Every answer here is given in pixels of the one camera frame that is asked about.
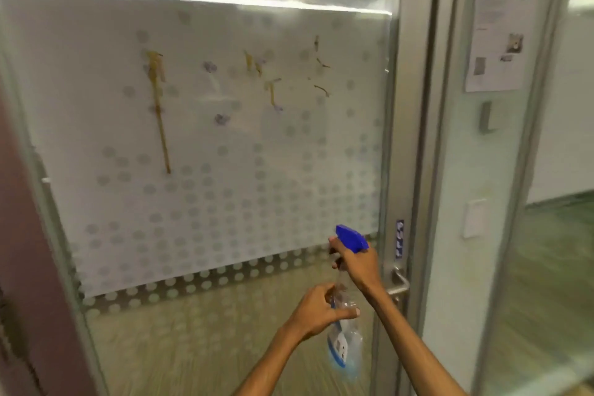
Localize person's left hand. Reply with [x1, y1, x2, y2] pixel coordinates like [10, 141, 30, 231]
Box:
[285, 283, 361, 343]

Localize person's right hand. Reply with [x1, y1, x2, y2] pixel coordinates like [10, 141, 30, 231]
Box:
[328, 235, 386, 295]

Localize clear spray bottle blue trigger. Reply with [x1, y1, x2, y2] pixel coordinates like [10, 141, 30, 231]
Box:
[325, 224, 371, 381]

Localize person's left forearm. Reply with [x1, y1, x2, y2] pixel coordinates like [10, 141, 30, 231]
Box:
[233, 324, 305, 396]

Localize person's right forearm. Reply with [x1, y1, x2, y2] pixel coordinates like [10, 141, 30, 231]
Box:
[366, 284, 468, 396]

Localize glass door with dotted film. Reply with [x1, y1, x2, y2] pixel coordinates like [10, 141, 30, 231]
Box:
[0, 0, 402, 396]

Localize white paper notice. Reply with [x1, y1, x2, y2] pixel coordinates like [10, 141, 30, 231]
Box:
[465, 0, 544, 93]

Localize silver door handle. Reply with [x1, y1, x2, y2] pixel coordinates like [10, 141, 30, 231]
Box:
[388, 266, 412, 297]

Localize metal door frame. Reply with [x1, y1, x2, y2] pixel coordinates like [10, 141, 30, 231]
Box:
[369, 0, 465, 396]

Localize white wall switch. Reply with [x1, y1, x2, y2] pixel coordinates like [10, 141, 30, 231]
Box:
[462, 198, 488, 240]

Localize grey wall box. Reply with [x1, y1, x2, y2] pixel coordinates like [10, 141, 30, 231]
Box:
[479, 101, 507, 135]

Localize glass wall panel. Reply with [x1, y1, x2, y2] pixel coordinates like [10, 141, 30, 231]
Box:
[473, 0, 594, 396]

